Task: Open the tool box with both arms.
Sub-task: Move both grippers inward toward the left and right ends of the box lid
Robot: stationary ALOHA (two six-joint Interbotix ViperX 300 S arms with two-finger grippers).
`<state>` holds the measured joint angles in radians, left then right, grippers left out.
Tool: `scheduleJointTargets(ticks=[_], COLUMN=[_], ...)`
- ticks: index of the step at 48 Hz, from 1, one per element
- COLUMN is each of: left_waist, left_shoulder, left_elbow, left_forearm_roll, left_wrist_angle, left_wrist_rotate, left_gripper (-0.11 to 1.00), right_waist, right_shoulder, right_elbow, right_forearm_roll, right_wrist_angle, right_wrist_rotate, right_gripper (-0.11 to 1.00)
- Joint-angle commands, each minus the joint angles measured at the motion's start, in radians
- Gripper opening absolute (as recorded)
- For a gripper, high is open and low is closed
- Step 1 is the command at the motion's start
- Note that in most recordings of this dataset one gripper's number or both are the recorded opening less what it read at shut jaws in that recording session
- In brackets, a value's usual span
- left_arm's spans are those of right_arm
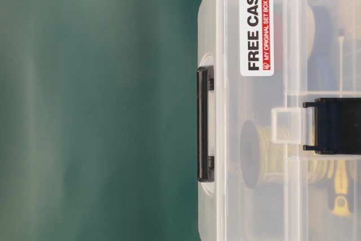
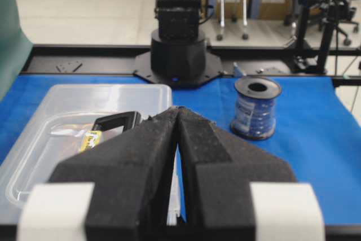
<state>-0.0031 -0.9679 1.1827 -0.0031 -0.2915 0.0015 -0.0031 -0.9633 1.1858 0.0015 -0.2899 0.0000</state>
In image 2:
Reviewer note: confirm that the camera on black stand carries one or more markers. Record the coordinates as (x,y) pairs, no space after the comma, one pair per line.
(298,47)

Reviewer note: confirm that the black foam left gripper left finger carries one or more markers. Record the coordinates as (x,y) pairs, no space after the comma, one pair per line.
(114,191)

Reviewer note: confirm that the blue wire spool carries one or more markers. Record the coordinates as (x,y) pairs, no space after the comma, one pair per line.
(255,107)

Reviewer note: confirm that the blue table mat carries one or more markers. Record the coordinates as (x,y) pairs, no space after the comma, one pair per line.
(315,133)

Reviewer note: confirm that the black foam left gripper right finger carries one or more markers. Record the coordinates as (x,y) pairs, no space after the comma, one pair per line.
(237,191)

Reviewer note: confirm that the black tool box handle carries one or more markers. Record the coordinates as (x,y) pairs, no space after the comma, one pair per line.
(127,120)

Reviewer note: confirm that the green backdrop curtain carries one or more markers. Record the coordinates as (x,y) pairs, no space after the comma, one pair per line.
(15,46)

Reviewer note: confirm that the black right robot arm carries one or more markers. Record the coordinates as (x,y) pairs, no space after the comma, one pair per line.
(178,36)

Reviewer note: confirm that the black table frame rail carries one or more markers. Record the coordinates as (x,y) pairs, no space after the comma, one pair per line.
(135,61)

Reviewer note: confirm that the clear plastic tool box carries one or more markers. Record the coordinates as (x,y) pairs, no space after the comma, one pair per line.
(56,130)

